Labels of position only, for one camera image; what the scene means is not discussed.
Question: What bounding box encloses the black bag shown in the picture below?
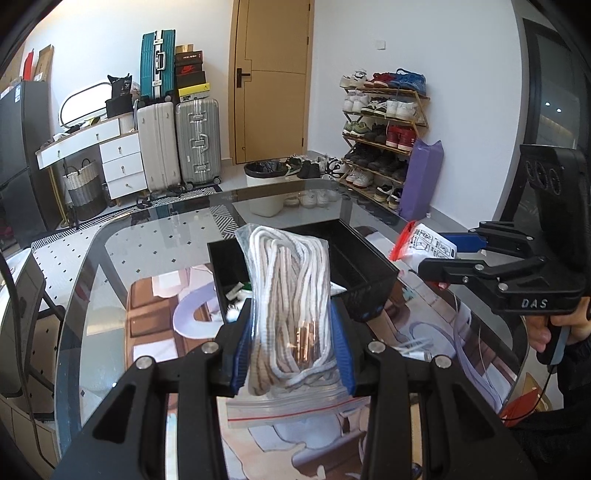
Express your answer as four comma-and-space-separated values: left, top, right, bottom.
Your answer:
105, 73, 135, 119

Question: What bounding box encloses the teal suitcase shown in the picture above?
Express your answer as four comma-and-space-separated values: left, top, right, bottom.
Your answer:
140, 28, 177, 103

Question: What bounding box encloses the printed desk mat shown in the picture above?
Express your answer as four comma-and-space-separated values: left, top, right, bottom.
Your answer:
124, 262, 519, 480

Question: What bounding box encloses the woven basket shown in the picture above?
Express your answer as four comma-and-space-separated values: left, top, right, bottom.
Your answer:
62, 158, 107, 222

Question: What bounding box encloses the scattered sneakers pile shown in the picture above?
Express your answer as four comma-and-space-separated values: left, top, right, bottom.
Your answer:
281, 154, 352, 208

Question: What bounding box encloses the black storage box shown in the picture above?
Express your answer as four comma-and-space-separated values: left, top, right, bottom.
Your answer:
207, 218, 400, 326

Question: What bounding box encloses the white suitcase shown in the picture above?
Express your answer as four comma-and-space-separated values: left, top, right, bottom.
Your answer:
137, 101, 181, 194

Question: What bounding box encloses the purple bag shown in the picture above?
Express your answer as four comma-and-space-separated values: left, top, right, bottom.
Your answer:
399, 138, 445, 222

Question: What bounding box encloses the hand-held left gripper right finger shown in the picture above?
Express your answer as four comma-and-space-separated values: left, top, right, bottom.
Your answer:
329, 296, 539, 480

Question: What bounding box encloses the brown cardboard box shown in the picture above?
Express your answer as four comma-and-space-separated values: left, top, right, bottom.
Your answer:
34, 44, 54, 83

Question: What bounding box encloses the red white tissue packet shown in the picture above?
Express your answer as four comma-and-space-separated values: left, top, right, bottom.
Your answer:
389, 220, 458, 267

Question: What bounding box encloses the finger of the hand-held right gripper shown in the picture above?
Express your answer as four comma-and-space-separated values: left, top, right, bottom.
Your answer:
438, 222, 541, 259
417, 256, 548, 295

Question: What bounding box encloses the dark grey fridge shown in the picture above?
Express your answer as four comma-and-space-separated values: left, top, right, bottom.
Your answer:
0, 79, 54, 251

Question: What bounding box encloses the person's right hand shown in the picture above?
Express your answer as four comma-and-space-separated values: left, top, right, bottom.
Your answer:
526, 295, 591, 354

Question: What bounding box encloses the white dresser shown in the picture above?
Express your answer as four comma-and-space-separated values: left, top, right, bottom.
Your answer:
35, 113, 150, 206

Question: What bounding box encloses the white trash can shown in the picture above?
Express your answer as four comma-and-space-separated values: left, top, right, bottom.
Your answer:
243, 159, 288, 218

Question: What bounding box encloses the wooden shoe rack with shoes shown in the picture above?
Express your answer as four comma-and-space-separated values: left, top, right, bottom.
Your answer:
339, 68, 428, 210

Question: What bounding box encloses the oval mirror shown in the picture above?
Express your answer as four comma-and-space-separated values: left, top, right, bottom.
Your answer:
58, 80, 114, 127

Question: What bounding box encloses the tan wooden door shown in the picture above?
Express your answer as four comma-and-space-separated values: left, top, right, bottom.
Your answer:
229, 0, 315, 165

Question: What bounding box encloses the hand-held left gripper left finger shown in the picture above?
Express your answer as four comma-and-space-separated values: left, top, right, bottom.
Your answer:
51, 298, 254, 480

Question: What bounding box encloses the person's right forearm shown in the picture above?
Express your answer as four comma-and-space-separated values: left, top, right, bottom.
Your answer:
507, 339, 591, 480

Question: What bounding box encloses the red bag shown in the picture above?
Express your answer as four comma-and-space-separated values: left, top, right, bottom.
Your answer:
500, 384, 551, 426

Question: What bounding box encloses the silver suitcase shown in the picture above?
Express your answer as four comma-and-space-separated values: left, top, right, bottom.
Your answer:
174, 97, 222, 189

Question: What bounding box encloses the zip bag of white rope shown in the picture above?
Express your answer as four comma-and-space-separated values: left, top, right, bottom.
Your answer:
226, 224, 365, 428

